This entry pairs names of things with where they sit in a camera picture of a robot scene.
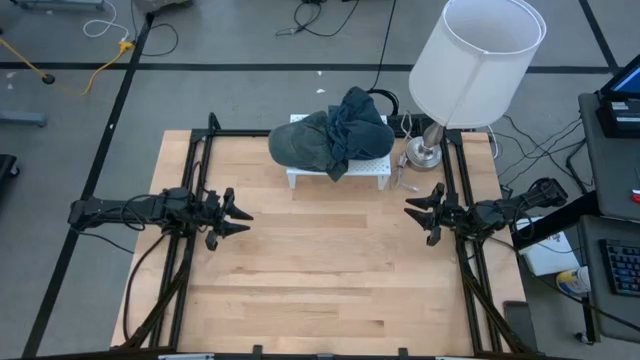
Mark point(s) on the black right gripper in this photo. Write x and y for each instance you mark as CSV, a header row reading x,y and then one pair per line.
x,y
452,217

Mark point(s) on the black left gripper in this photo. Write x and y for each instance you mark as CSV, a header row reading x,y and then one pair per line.
x,y
212,212

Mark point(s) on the blue denim cap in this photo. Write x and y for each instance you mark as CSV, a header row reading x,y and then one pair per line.
x,y
336,135
370,137

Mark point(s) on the dark navy cap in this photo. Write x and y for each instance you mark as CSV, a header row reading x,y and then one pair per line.
x,y
357,102

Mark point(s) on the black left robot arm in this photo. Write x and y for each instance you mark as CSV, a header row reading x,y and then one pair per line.
x,y
100,207

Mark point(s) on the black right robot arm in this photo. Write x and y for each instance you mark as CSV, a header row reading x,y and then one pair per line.
x,y
545,192

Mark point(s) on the small white shelf riser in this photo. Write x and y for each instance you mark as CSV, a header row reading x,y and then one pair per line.
x,y
370,167

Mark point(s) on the black power strip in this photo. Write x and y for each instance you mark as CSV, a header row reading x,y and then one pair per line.
x,y
395,131

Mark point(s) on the white paper box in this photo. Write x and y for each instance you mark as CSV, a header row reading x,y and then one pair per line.
x,y
550,257

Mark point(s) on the black support beam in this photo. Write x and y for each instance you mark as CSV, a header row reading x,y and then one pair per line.
x,y
560,222

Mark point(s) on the white lamp shade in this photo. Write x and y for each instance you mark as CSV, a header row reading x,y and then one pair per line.
x,y
475,75

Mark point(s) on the dark tablet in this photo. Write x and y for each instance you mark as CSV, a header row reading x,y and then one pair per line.
x,y
520,322

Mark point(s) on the white yellow canister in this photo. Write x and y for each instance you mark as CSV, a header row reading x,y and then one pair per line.
x,y
575,282

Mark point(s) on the grey desk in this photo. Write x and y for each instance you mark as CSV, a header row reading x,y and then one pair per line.
x,y
592,310
610,170

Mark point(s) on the black keyboard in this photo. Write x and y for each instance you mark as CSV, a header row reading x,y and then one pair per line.
x,y
622,267

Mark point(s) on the black device box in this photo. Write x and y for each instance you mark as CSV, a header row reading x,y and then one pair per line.
x,y
620,120

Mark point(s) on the black round floor puck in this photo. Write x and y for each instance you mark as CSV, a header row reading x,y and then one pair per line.
x,y
48,78

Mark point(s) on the grey metal foot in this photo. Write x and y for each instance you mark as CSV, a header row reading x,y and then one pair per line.
x,y
22,119

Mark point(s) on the laptop screen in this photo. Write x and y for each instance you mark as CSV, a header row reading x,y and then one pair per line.
x,y
627,82

